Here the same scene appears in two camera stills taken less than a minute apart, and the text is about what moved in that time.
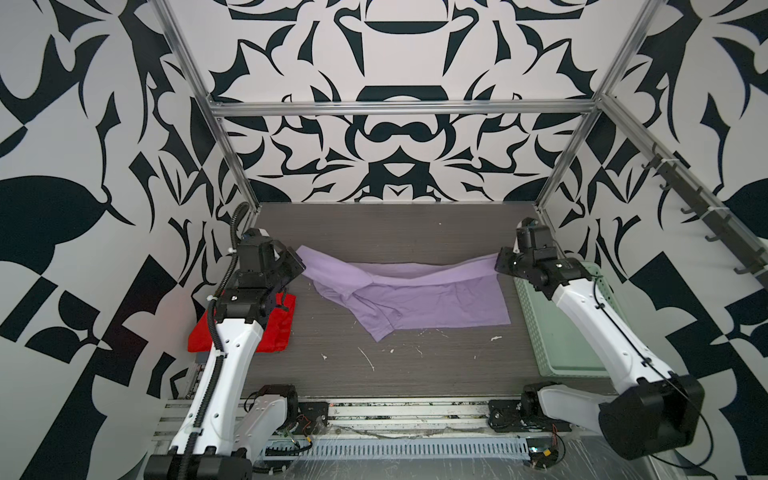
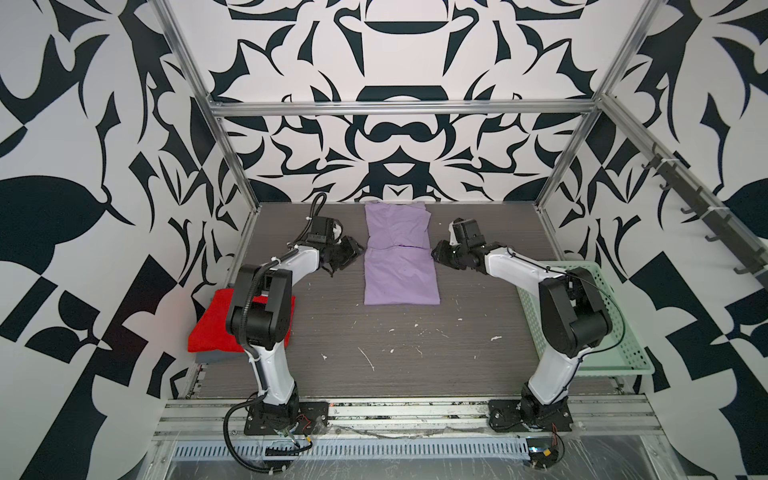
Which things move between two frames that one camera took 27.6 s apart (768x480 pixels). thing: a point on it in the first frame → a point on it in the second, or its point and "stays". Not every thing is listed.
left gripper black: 284,253 → 354,252
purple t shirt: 452,293 → 398,267
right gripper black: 504,263 → 440,256
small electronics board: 541,451 stays
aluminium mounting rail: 372,418 stays
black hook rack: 719,225 stays
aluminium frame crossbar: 403,107 stays
